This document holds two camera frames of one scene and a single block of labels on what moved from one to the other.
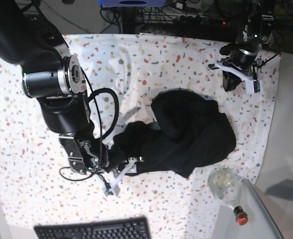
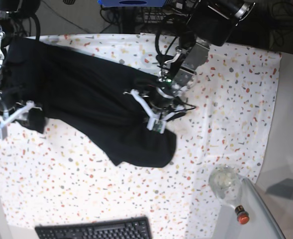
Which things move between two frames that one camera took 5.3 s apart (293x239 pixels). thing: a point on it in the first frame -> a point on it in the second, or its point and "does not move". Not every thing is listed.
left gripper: [81, 159] -> [0, 103]
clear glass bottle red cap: [225, 183] does not move
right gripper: [245, 60] -> [171, 106]
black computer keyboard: [136, 228] does not move
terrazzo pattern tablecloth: [27, 157] does not move
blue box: [132, 3] does not move
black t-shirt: [192, 131] -> [96, 101]
